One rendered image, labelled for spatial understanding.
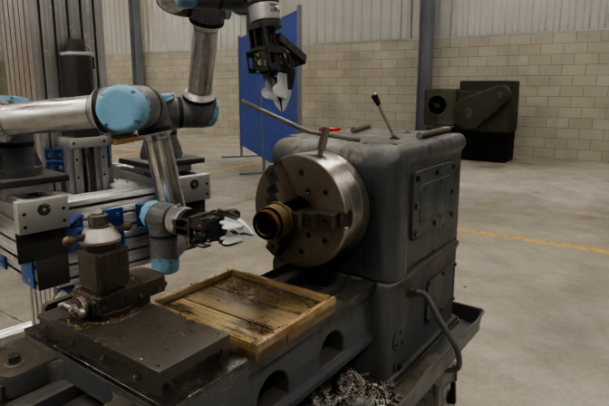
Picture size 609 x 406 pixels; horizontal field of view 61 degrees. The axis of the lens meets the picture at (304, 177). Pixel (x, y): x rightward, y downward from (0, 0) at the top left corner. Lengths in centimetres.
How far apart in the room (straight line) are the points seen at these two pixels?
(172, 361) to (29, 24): 128
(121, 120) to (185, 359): 65
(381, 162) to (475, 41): 1019
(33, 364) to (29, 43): 109
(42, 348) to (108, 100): 58
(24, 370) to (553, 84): 1067
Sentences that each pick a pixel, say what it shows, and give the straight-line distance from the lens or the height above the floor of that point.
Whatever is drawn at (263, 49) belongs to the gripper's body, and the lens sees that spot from 124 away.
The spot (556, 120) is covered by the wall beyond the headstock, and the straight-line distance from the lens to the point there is 1119.
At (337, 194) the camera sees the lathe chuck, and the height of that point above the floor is 115.
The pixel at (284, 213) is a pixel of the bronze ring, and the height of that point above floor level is 110.
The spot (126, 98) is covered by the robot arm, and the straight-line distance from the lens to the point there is 134.
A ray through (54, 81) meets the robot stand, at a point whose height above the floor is 144.
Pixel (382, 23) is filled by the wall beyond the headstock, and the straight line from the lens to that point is 1245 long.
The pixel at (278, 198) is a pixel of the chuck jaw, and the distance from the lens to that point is 136.
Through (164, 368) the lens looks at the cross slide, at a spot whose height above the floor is 97.
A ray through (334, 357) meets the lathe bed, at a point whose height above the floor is 71.
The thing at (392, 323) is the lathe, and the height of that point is 73.
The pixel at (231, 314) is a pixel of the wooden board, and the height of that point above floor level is 89.
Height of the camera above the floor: 142
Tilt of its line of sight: 10 degrees down
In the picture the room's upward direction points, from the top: straight up
